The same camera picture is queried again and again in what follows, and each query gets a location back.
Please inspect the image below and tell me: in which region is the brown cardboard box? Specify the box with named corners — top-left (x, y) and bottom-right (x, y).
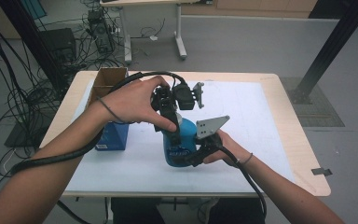
top-left (87, 66), bottom-right (129, 107)

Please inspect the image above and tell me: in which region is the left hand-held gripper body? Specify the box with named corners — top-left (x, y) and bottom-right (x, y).
top-left (150, 81), bottom-right (206, 119)

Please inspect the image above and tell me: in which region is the black wrist band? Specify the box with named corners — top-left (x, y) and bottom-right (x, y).
top-left (97, 96), bottom-right (129, 125)
top-left (234, 151), bottom-right (255, 166)

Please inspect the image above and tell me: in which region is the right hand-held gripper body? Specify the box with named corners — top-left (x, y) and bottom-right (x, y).
top-left (195, 115), bottom-right (231, 157)

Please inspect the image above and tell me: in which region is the bundle of black floor cables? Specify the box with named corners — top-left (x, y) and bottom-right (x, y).
top-left (0, 0), bottom-right (129, 202)

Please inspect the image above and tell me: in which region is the black equipment box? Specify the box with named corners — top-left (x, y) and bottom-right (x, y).
top-left (39, 27), bottom-right (77, 63)

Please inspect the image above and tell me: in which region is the black metal post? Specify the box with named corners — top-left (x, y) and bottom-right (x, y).
top-left (293, 0), bottom-right (358, 105)
top-left (0, 0), bottom-right (67, 91)

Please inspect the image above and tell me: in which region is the blue bottle with white cap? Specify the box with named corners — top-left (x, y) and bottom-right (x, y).
top-left (162, 113), bottom-right (199, 168)

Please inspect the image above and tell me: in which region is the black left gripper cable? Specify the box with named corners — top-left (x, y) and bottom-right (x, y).
top-left (10, 71), bottom-right (188, 175)

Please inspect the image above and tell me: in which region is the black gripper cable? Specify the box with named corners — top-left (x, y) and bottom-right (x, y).
top-left (10, 71), bottom-right (188, 175)
top-left (219, 146), bottom-right (269, 219)

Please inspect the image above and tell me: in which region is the blue carton box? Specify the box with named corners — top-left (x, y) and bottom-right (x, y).
top-left (94, 121), bottom-right (131, 152)

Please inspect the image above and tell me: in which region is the person's right leg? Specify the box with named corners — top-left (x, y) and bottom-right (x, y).
top-left (207, 197), bottom-right (266, 224)

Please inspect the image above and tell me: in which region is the person's leg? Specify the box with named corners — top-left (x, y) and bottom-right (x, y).
top-left (110, 197), bottom-right (164, 224)
top-left (207, 197), bottom-right (266, 224)

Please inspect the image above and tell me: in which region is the person's left leg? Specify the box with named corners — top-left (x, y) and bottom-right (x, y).
top-left (110, 197), bottom-right (164, 224)

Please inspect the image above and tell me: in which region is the black left wrist band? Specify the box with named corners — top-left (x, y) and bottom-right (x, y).
top-left (97, 96), bottom-right (129, 125)

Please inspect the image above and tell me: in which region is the white desk with metal legs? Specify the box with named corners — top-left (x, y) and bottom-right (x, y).
top-left (100, 0), bottom-right (214, 63)

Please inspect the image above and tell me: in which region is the white table mat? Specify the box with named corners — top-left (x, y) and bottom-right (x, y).
top-left (64, 78), bottom-right (295, 192)

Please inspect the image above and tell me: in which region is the person's left hand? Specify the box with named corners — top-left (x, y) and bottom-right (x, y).
top-left (100, 75), bottom-right (178, 133)

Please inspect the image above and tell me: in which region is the black right wrist band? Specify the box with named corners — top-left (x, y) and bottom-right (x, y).
top-left (234, 151), bottom-right (255, 166)

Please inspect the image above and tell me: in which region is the grey floor mat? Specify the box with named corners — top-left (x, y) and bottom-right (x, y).
top-left (279, 77), bottom-right (346, 128)

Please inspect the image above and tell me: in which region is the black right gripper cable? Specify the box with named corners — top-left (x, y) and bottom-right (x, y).
top-left (219, 146), bottom-right (269, 219)

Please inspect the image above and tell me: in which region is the black tape strip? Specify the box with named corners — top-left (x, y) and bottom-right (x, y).
top-left (310, 167), bottom-right (334, 177)

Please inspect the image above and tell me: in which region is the person's right hand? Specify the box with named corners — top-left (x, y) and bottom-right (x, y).
top-left (202, 129), bottom-right (250, 168)

